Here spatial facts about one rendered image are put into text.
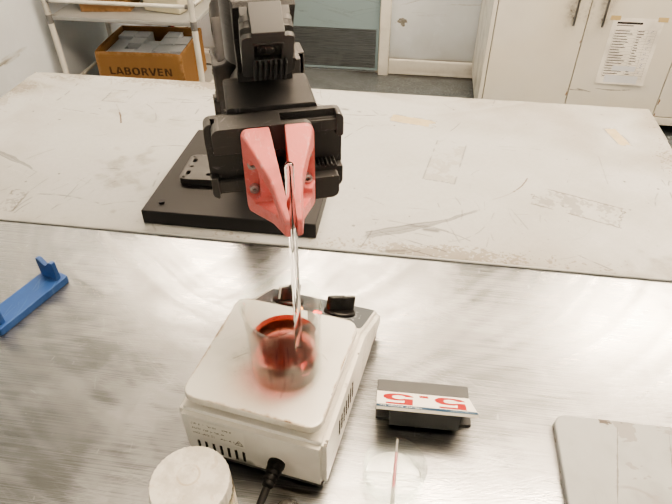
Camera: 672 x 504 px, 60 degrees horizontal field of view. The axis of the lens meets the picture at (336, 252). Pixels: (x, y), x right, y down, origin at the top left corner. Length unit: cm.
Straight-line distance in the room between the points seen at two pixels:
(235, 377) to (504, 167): 59
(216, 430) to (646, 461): 38
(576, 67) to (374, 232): 231
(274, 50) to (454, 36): 310
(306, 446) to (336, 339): 10
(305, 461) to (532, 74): 263
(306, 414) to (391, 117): 69
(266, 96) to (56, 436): 37
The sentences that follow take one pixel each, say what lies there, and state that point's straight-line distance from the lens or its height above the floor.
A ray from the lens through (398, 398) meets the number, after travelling 57.
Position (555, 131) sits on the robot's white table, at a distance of 108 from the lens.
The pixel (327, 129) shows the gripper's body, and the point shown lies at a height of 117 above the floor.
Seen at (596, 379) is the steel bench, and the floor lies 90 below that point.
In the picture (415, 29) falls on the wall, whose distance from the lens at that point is 349.
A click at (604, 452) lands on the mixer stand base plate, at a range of 60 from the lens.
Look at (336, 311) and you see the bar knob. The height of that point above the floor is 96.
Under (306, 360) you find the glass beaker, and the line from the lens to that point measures 46.
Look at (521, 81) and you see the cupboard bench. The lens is 299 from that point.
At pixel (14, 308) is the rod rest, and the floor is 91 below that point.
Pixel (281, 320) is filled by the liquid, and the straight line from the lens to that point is 49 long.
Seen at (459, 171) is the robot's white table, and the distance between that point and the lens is 93.
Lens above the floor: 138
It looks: 40 degrees down
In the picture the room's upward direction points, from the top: straight up
